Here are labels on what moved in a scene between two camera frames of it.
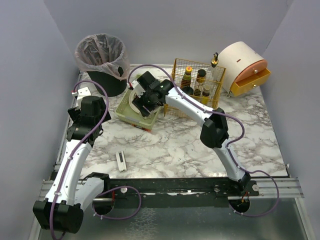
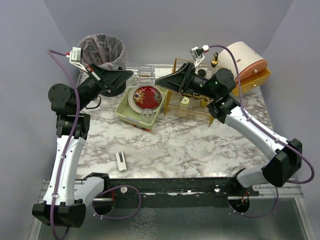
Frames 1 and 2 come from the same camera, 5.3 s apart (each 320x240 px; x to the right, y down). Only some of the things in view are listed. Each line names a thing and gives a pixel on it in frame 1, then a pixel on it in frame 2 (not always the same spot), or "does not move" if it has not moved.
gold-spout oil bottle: (214, 62) does not move
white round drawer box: (245, 68) does not move
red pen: (144, 129) does not move
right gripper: (142, 105) → (186, 78)
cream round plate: (131, 98) does not move
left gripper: (74, 113) → (100, 79)
